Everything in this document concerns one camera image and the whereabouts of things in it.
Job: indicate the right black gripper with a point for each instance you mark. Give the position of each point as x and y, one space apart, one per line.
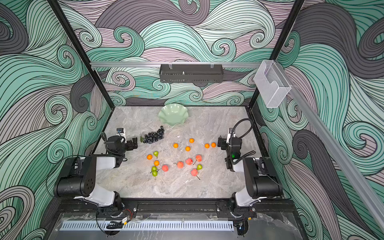
225 142

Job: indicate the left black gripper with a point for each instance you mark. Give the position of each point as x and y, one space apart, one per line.
129 144

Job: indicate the dark fake grape bunch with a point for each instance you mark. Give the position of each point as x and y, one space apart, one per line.
153 136

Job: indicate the light green wavy fruit bowl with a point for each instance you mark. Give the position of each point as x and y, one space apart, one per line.
173 114

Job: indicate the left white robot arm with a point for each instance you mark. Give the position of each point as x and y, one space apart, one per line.
77 178

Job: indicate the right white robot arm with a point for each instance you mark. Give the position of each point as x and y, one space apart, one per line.
259 183

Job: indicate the black perforated metal tray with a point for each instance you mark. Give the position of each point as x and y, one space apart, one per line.
200 74

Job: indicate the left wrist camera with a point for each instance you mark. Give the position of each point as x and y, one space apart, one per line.
121 132

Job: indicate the clear plastic wall bin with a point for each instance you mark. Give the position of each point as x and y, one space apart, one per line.
272 83

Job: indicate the white slotted cable duct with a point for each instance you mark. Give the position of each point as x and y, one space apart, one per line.
150 226

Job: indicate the aluminium rail back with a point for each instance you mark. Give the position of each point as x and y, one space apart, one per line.
137 64

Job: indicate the aluminium rail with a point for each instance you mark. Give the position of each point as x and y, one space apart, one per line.
137 64
368 196

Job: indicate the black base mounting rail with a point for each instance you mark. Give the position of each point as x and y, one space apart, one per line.
141 208

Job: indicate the aluminium rail right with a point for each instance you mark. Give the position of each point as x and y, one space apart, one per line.
368 196

